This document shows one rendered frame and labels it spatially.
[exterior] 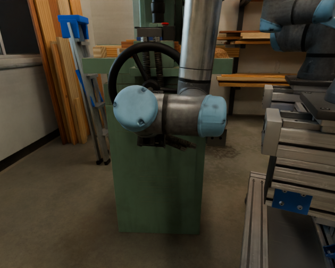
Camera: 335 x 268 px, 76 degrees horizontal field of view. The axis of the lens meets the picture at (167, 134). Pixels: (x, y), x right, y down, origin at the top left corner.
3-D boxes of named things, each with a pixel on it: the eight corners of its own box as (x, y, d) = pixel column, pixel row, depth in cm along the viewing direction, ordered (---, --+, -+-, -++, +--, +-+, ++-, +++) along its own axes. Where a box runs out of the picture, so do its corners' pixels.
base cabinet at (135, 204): (117, 232, 118) (103, 105, 92) (135, 175, 172) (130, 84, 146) (200, 235, 116) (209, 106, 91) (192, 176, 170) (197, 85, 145)
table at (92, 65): (72, 76, 79) (69, 58, 77) (99, 69, 108) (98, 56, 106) (239, 76, 77) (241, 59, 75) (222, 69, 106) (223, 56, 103)
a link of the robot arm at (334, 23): (338, 53, 80) (349, 11, 75) (298, 53, 89) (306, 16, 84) (344, 53, 88) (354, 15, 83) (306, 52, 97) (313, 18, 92)
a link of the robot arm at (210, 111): (220, 88, 45) (168, 86, 46) (230, 100, 34) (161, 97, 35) (217, 124, 48) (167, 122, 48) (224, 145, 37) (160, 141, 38)
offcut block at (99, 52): (107, 57, 90) (106, 47, 89) (101, 58, 87) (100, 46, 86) (99, 57, 92) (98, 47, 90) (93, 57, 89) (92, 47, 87)
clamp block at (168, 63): (133, 67, 77) (132, 40, 74) (139, 65, 90) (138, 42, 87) (174, 68, 77) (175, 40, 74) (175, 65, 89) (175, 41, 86)
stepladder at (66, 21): (92, 166, 189) (52, 14, 147) (102, 153, 212) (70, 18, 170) (110, 165, 187) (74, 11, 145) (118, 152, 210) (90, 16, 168)
